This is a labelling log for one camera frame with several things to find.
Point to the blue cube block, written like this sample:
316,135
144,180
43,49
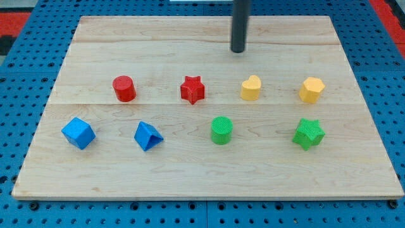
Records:
79,133

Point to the yellow heart block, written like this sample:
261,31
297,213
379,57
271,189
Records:
250,88

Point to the blue triangular prism block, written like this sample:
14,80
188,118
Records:
147,136

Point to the red cylinder block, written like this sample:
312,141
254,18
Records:
124,88

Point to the green star block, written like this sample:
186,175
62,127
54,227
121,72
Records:
308,133

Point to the light wooden board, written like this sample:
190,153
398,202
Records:
259,163

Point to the yellow hexagon block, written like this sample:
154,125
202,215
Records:
311,90

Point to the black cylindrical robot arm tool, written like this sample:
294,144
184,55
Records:
240,16

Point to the green cylinder block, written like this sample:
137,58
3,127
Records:
221,130

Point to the red star block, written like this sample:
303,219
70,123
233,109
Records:
192,89

